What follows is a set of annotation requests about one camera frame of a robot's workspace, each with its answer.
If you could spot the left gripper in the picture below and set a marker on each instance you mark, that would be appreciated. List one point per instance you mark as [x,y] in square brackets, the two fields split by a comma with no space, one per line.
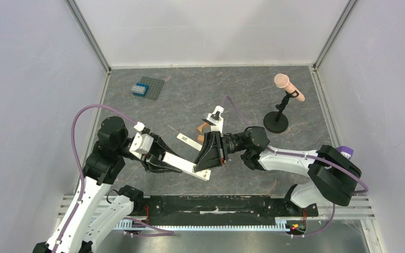
[154,156]

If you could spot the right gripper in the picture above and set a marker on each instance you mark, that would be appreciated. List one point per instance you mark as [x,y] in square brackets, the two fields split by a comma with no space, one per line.
[220,148]

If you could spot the white remote control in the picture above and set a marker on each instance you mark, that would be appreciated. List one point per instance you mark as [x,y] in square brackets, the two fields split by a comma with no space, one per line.
[185,166]

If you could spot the white remote battery cover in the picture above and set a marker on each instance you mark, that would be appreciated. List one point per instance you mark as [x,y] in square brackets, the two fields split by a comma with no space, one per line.
[189,141]

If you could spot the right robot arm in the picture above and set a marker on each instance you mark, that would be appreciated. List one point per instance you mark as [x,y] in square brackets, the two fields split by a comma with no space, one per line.
[333,177]

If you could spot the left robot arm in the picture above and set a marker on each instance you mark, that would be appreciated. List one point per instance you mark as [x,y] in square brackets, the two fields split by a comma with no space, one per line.
[78,231]

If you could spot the arched wooden block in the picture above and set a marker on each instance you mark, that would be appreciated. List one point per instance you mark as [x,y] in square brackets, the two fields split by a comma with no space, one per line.
[205,127]

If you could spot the blue grey lego brick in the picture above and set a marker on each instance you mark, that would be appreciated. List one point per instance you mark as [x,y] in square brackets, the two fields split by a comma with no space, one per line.
[140,89]

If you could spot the grey lego baseplate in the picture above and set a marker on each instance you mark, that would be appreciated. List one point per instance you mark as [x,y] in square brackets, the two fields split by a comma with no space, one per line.
[154,87]

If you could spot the black microphone stand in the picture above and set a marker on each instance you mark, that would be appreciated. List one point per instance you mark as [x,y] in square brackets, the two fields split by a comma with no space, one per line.
[276,121]

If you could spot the pink microphone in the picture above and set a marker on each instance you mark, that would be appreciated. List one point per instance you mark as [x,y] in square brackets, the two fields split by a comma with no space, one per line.
[282,81]

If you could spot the purple plastic object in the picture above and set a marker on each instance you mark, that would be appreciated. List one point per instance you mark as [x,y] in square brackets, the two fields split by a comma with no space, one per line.
[345,151]

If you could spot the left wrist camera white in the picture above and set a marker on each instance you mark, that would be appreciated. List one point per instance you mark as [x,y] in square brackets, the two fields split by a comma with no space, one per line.
[141,145]

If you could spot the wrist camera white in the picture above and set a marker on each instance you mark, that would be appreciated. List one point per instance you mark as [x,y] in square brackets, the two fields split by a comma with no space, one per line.
[141,145]
[214,119]

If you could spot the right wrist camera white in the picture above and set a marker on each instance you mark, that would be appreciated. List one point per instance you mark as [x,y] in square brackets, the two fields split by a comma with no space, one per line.
[214,119]

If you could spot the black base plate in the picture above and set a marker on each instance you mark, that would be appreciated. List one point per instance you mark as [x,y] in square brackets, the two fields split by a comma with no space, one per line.
[218,210]

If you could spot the white cable duct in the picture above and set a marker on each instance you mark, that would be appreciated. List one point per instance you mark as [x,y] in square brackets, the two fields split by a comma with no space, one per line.
[129,225]

